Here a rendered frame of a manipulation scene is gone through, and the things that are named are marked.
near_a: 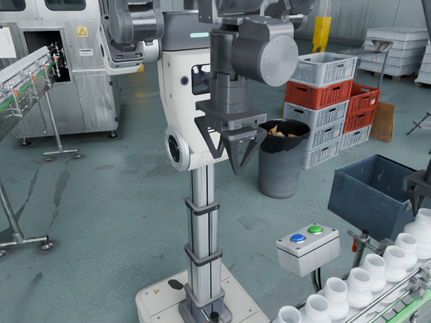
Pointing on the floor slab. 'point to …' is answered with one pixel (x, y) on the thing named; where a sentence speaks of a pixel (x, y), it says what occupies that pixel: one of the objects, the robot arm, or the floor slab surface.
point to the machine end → (87, 122)
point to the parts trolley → (364, 57)
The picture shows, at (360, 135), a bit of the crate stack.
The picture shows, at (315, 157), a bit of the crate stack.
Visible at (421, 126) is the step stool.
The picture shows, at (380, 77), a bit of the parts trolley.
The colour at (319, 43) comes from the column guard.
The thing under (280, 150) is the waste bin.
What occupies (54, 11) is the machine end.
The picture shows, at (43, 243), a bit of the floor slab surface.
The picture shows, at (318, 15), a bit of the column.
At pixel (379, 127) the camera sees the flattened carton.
